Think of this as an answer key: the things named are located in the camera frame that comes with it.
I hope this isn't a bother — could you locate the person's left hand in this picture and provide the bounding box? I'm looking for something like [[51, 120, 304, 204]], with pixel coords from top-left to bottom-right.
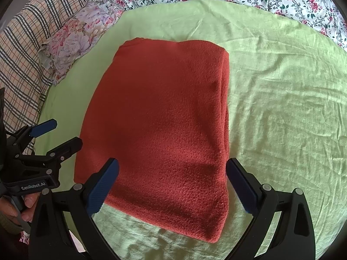
[[0, 193, 36, 226]]

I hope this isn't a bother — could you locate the pastel floral pillow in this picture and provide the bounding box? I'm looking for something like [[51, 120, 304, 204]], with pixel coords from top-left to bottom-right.
[[38, 1, 124, 86]]

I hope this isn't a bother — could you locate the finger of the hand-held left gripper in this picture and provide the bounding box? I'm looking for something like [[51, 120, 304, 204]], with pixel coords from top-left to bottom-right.
[[6, 119, 58, 155], [15, 137, 83, 175]]

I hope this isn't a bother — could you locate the plaid blanket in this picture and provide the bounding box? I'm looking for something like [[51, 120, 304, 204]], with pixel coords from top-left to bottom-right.
[[0, 0, 96, 152]]

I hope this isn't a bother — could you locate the light green bed sheet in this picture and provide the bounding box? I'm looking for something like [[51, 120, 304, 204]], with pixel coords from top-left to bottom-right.
[[35, 0, 347, 260]]

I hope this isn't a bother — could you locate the orange knit sweater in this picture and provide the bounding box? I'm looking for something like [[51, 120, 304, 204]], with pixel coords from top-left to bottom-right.
[[74, 38, 230, 244]]

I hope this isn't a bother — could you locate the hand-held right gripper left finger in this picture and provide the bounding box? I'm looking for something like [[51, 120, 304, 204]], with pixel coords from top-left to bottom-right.
[[28, 158, 120, 260]]

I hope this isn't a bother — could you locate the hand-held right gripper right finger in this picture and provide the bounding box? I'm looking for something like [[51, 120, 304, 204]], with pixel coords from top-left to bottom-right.
[[226, 158, 316, 260]]

